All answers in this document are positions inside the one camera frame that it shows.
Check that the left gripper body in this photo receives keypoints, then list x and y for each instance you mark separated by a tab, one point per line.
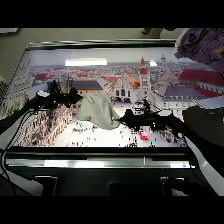
72	97

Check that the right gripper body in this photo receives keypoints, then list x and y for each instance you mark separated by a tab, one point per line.
132	120

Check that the pale grey garment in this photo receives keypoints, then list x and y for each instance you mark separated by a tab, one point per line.
98	110

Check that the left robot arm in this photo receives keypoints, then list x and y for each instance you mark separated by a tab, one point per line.
20	116

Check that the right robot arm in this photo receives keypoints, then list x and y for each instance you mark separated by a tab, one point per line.
188	135

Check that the dark grey garment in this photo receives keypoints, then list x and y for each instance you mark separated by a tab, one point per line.
208	117

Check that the person's legs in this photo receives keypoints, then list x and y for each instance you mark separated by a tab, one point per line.
155	31

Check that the purple printed garment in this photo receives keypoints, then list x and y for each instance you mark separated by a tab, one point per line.
203	45

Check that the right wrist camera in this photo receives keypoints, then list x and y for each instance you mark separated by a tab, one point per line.
146	105

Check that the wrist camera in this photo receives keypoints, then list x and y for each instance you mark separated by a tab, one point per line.
53	87
146	105

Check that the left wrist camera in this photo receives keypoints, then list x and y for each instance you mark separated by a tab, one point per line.
53	87

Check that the silver frame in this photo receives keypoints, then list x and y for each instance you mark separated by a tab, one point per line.
100	163

